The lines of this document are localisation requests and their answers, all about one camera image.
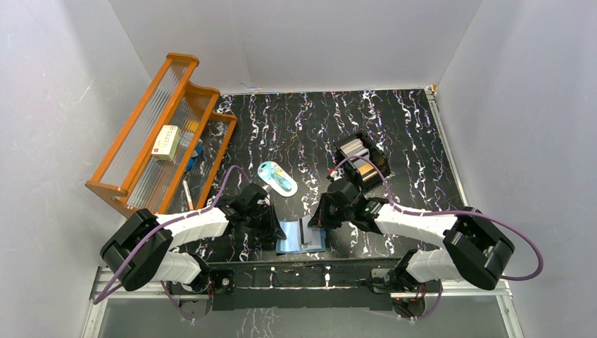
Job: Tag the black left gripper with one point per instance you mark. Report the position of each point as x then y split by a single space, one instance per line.
271 222

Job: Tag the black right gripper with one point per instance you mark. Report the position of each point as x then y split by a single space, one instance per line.
320 219

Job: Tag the blue leather card holder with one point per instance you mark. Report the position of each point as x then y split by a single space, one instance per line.
292 244

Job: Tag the white card grey stripe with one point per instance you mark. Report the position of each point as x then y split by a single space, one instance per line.
306 233

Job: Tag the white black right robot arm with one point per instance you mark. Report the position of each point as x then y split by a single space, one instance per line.
468 246

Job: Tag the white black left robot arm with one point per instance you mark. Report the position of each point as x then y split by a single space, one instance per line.
142 249

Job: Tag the black card storage box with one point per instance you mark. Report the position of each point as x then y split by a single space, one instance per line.
362 171

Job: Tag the stack of credit cards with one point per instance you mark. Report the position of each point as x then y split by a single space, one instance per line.
355 147

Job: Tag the blue oval blister package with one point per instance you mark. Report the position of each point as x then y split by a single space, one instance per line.
276 177

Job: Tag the pink pen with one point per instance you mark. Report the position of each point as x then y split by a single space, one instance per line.
187 194

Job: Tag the blue item on shelf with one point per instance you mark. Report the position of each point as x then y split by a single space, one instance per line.
195 155

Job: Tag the orange wooden shelf rack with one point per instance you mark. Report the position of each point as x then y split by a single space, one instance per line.
128 178

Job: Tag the white medicine box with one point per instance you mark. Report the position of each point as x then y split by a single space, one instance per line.
166 143

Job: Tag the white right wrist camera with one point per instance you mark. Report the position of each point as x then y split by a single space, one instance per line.
335 174

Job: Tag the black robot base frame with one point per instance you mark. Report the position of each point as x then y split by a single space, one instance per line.
339 283

